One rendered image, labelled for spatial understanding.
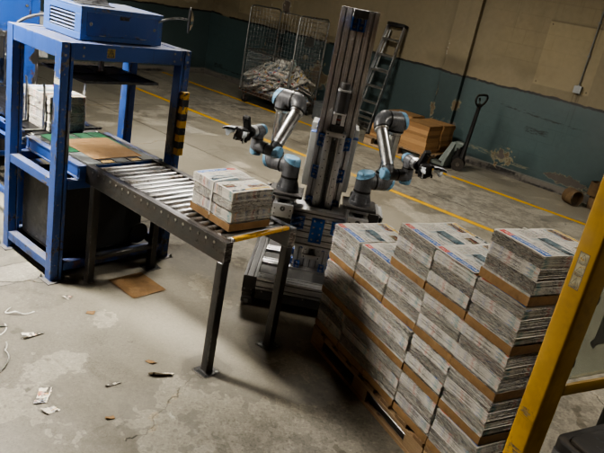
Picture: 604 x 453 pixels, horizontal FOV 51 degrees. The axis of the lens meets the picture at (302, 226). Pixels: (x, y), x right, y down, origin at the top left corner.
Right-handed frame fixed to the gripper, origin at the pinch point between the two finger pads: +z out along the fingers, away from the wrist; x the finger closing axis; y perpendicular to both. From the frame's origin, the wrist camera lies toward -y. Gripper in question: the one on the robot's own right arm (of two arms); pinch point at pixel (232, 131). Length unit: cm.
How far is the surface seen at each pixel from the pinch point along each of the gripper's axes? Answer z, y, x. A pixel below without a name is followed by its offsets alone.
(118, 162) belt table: 0, 55, 79
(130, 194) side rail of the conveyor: 33, 52, 35
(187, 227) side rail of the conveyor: 44, 45, -16
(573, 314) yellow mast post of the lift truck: 88, -28, -202
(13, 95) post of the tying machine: 28, 35, 151
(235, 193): 38, 17, -35
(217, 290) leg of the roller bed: 51, 66, -49
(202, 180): 30.2, 22.3, -8.8
